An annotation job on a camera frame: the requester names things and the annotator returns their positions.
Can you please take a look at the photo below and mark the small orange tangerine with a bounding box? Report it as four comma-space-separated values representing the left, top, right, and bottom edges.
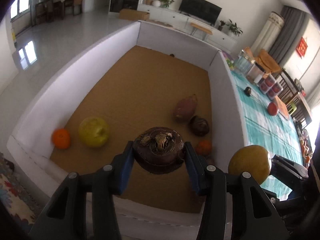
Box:
195, 140, 212, 157

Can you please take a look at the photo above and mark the large yellow-green pear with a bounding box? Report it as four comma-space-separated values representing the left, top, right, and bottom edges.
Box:
78, 116, 110, 148

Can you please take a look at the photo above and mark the dark brown water chestnut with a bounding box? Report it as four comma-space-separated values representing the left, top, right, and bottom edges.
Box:
188, 115, 210, 137

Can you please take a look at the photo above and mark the large dark water chestnut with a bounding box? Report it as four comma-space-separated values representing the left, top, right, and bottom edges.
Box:
133, 127, 184, 174

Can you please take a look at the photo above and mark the reddish sweet potato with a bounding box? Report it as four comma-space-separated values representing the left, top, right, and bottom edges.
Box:
173, 94, 198, 121

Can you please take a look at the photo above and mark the floral cushion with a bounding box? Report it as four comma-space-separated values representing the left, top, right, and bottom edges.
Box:
1, 153, 42, 234

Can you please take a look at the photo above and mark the basket of fruit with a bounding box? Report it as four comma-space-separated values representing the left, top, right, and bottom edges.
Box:
299, 129, 313, 167

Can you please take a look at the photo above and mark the teal white plaid tablecloth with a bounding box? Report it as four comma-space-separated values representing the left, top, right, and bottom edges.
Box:
231, 71, 303, 165

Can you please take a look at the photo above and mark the dark wooden chair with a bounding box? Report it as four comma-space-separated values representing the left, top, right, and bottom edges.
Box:
276, 70, 312, 128

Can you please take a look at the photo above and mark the orange book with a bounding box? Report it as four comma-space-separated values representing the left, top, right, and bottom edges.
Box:
273, 96, 290, 120

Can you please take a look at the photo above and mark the red apple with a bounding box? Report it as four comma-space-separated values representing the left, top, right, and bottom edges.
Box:
267, 102, 279, 116

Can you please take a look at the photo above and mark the right red white canister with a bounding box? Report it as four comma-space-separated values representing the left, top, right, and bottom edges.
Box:
267, 82, 283, 101

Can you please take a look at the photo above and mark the red white canister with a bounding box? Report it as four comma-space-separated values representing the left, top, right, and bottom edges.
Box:
259, 74, 276, 94
267, 82, 283, 101

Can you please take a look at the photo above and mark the left red white canister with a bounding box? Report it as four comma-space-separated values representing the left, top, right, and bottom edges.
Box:
259, 74, 276, 94

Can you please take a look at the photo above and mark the far dark water chestnut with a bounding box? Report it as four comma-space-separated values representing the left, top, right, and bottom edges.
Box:
244, 87, 252, 97

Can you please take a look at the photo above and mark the clear jar black lid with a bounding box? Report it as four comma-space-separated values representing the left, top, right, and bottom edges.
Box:
246, 62, 265, 84

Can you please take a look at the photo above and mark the clear jar gold lid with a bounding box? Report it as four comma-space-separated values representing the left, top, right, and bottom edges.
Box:
234, 47, 255, 76

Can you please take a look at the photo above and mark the white cardboard box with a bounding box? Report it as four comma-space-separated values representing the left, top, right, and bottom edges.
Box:
7, 21, 247, 239

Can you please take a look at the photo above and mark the fruit print snack bag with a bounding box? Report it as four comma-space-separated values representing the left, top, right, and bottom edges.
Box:
222, 51, 234, 71

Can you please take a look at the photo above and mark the white standing air conditioner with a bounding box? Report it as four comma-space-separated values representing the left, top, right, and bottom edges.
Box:
251, 11, 285, 56

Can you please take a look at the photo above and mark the grey curtain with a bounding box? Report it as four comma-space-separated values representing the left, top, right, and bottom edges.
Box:
268, 5, 310, 68

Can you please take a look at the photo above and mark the green potted plant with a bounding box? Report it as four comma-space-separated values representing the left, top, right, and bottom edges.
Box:
226, 20, 243, 36

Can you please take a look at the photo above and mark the small wooden stool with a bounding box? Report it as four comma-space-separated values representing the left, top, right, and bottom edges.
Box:
190, 23, 213, 41

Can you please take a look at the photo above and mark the white tv cabinet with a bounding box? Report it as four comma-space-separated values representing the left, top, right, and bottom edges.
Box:
137, 4, 237, 53

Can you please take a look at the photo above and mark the black flat television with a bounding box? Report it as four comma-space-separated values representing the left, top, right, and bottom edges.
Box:
179, 0, 222, 25

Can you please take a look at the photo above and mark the brown cardboard box on floor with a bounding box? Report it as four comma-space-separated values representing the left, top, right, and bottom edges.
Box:
119, 9, 150, 21

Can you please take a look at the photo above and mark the small green plant white pot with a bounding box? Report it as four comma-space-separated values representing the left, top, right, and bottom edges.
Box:
152, 0, 175, 9

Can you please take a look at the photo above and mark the red wall decoration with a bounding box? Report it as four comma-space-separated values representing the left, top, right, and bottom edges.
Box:
296, 37, 308, 58

